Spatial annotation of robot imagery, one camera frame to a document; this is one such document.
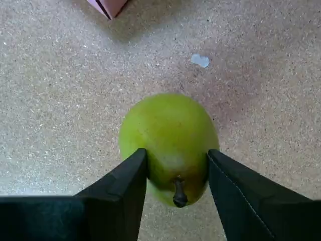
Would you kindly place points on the small white tape scrap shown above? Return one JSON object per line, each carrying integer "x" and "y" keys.
{"x": 200, "y": 60}

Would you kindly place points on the pink cardboard box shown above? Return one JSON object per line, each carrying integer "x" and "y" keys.
{"x": 110, "y": 6}

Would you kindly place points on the green toy pear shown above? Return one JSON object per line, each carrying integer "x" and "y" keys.
{"x": 165, "y": 125}

